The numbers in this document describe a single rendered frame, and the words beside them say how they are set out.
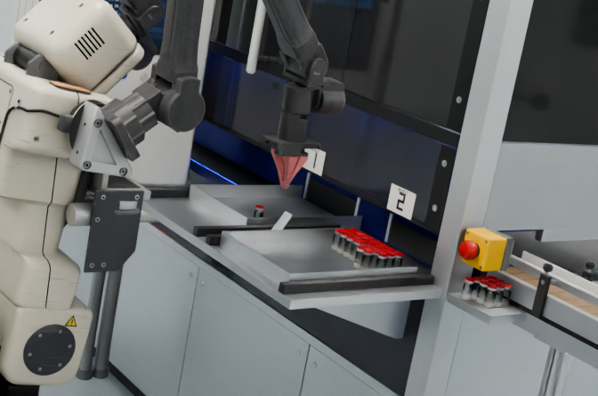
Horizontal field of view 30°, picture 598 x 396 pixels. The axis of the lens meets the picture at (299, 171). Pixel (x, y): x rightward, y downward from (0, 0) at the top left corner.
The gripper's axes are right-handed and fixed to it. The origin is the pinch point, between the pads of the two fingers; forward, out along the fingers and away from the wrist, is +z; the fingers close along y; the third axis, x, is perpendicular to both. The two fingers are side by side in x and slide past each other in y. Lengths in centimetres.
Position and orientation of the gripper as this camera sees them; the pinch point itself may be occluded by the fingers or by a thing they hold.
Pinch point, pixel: (284, 183)
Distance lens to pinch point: 220.0
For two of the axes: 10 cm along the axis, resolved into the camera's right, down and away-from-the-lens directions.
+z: -1.6, 9.6, 2.3
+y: 8.1, -0.1, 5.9
